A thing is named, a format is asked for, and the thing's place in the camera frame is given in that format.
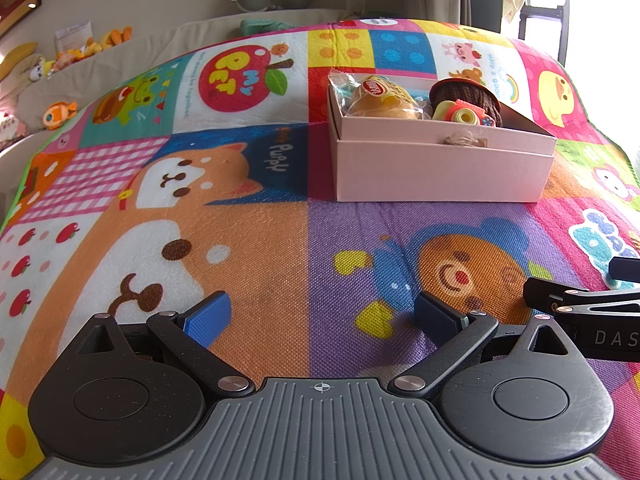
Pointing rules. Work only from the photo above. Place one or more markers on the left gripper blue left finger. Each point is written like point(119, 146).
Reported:
point(185, 338)

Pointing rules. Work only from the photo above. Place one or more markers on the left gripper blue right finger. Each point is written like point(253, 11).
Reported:
point(460, 340)

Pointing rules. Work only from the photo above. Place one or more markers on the pink cardboard box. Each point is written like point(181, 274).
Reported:
point(408, 160)

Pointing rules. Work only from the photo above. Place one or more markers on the packaged small bread bun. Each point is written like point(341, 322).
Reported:
point(374, 96)

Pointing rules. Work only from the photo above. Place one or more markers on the colourful cartoon play mat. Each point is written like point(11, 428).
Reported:
point(212, 171)

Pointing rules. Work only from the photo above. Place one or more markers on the orange fish plush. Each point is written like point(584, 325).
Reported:
point(58, 114)

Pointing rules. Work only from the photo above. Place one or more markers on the orange plush row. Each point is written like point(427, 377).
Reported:
point(92, 47)

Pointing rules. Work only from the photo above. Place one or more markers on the teal cloth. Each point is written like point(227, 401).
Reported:
point(259, 26)

